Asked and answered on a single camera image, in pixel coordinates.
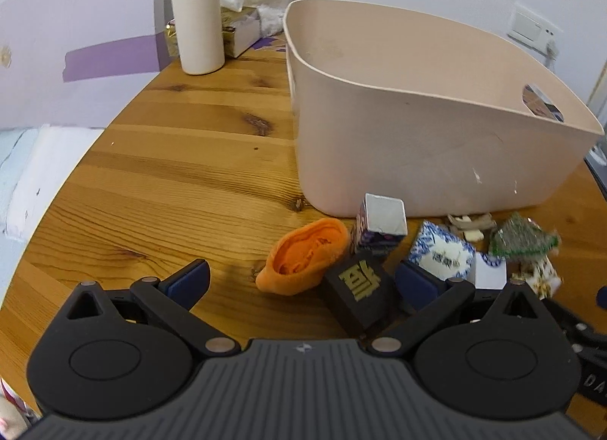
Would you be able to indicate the green seed packet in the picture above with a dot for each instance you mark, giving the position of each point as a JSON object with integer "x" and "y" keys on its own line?
{"x": 521, "y": 239}

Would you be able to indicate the gold tissue box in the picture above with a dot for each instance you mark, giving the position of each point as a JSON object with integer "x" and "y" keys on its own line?
{"x": 239, "y": 32}

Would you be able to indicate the beige plastic storage basket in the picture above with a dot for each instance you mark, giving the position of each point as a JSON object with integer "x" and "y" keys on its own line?
{"x": 446, "y": 117}

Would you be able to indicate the white wall switch socket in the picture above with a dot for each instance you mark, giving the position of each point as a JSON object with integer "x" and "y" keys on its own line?
{"x": 532, "y": 30}

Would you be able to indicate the silver-topped small carton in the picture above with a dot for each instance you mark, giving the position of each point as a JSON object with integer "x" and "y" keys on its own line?
{"x": 380, "y": 225}

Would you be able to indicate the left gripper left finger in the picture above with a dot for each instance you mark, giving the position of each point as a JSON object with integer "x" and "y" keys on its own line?
{"x": 113, "y": 354}

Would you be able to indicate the floral white small packet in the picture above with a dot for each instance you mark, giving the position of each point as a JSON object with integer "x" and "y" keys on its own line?
{"x": 540, "y": 275}

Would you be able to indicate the beige hair clip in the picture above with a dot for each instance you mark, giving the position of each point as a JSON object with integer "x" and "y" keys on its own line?
{"x": 471, "y": 230}

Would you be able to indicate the black box gold character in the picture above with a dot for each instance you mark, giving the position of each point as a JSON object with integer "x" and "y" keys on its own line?
{"x": 361, "y": 295}

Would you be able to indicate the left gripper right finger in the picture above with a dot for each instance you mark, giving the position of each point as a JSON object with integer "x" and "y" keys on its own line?
{"x": 490, "y": 354}

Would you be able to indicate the purple headboard panel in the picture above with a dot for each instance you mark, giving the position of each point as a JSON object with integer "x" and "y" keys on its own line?
{"x": 77, "y": 63}

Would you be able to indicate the blue white tissue pack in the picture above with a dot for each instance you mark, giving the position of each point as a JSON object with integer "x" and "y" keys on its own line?
{"x": 441, "y": 253}

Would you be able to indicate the white thermos bottle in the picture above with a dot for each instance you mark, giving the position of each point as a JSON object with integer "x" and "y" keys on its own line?
{"x": 198, "y": 28}

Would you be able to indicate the white box blue emblem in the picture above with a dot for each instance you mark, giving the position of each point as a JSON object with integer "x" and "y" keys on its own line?
{"x": 488, "y": 272}

